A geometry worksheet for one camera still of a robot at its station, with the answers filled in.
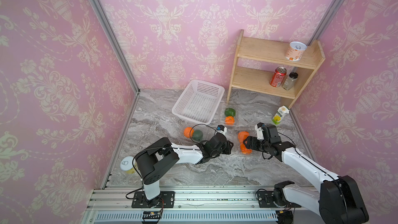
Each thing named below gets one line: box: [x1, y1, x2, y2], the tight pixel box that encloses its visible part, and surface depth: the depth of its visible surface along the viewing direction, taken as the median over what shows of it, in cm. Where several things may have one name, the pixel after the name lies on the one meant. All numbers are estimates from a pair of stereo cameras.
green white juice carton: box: [271, 105, 291, 125], surface depth 96 cm
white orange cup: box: [285, 41, 308, 62], surface depth 74 cm
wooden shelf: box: [225, 29, 326, 109], surface depth 85 cm
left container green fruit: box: [192, 129, 204, 142], surface depth 92 cm
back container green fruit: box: [224, 107, 236, 117], surface depth 105 cm
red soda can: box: [269, 66, 288, 88], surface depth 89 cm
